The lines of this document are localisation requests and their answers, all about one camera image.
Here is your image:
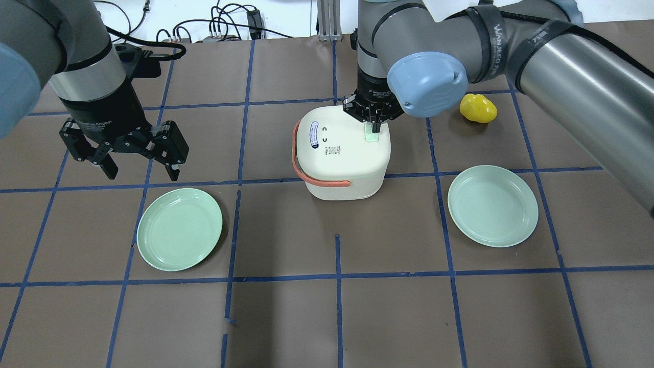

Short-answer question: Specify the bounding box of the green plate, image right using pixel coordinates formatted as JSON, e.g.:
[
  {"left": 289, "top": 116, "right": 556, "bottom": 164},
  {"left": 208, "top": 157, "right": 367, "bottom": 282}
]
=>
[{"left": 448, "top": 165, "right": 539, "bottom": 248}]

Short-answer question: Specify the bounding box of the green plate, image left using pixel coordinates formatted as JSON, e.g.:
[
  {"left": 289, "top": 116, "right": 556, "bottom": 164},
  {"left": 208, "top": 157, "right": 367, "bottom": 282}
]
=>
[{"left": 136, "top": 188, "right": 223, "bottom": 272}]

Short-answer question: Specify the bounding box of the aluminium frame post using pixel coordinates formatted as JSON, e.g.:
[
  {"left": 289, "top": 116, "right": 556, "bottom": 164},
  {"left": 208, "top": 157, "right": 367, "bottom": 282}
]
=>
[{"left": 317, "top": 0, "right": 343, "bottom": 42}]

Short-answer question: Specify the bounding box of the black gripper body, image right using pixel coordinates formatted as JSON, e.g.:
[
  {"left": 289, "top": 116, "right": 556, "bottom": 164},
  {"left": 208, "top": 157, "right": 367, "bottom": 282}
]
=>
[{"left": 342, "top": 69, "right": 404, "bottom": 123}]

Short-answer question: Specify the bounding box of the green plate, image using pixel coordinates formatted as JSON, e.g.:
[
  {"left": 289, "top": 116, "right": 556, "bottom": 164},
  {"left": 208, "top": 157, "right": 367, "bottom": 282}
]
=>
[
  {"left": 136, "top": 188, "right": 223, "bottom": 272},
  {"left": 448, "top": 165, "right": 539, "bottom": 248}
]

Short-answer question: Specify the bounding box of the black cables bundle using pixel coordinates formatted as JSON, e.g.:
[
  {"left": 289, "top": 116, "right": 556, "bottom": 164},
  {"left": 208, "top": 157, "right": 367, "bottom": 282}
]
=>
[{"left": 92, "top": 0, "right": 294, "bottom": 44}]

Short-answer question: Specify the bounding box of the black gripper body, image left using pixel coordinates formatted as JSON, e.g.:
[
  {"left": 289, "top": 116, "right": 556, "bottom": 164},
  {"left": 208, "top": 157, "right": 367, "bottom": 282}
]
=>
[{"left": 62, "top": 86, "right": 152, "bottom": 153}]

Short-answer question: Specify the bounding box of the grey robot arm, image right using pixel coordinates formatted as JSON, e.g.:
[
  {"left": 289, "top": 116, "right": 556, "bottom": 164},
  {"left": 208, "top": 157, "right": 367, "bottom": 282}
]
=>
[{"left": 343, "top": 1, "right": 653, "bottom": 212}]

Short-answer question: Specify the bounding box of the white rice cooker orange handle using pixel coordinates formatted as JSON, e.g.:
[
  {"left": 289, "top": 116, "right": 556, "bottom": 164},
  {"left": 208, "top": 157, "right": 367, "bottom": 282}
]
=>
[{"left": 291, "top": 106, "right": 391, "bottom": 201}]

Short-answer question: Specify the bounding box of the yellow toy fruit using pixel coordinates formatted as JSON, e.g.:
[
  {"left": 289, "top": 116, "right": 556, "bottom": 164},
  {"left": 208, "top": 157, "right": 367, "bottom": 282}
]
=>
[{"left": 459, "top": 93, "right": 498, "bottom": 124}]

